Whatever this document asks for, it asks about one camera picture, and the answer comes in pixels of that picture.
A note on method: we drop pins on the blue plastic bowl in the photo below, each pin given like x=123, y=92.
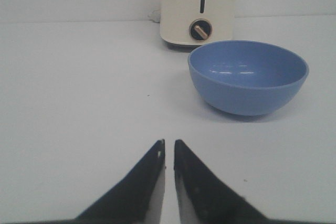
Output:
x=247, y=78

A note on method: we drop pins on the cream white toaster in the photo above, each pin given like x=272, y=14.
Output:
x=196, y=22

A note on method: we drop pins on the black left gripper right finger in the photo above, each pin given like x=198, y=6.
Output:
x=202, y=197

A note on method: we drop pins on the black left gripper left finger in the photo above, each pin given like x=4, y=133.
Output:
x=138, y=197

